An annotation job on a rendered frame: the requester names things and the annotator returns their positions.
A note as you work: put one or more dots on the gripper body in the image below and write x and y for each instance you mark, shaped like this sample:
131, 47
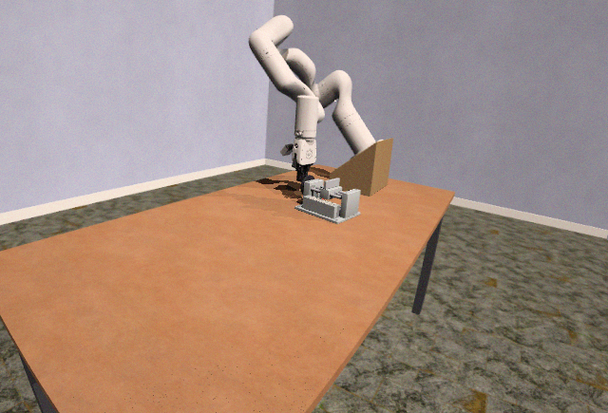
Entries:
304, 150

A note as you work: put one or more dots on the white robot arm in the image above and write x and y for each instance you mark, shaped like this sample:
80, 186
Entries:
305, 93

